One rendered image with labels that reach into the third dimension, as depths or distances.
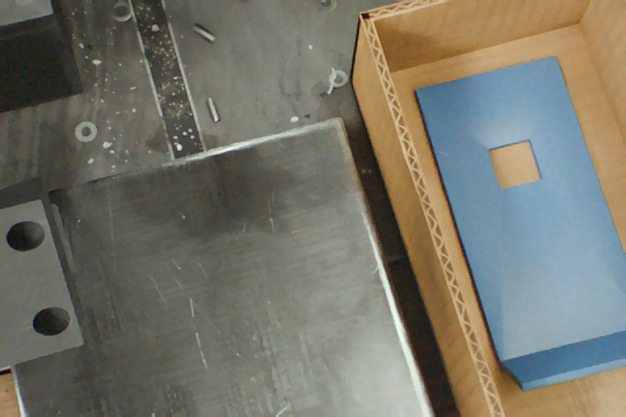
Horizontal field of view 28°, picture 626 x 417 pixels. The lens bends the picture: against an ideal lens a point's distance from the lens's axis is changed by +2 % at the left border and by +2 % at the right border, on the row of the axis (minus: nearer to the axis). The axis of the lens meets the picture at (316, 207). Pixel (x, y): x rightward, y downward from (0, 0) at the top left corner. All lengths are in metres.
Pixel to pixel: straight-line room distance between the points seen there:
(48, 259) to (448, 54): 0.31
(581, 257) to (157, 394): 0.20
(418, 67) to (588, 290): 0.13
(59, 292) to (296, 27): 0.30
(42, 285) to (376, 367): 0.23
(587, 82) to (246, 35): 0.17
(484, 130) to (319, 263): 0.11
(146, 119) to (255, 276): 0.10
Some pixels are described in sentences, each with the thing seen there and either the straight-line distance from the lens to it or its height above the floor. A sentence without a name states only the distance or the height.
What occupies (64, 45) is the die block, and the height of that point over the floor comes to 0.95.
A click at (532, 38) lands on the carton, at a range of 0.62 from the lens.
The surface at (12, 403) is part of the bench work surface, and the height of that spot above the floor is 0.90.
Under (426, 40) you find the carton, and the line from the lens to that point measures 0.59.
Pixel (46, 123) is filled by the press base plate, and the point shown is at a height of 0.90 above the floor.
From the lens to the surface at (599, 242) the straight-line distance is 0.59.
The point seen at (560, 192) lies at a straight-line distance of 0.59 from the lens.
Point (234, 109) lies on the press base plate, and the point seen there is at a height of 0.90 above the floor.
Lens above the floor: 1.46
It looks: 72 degrees down
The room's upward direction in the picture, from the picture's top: 6 degrees clockwise
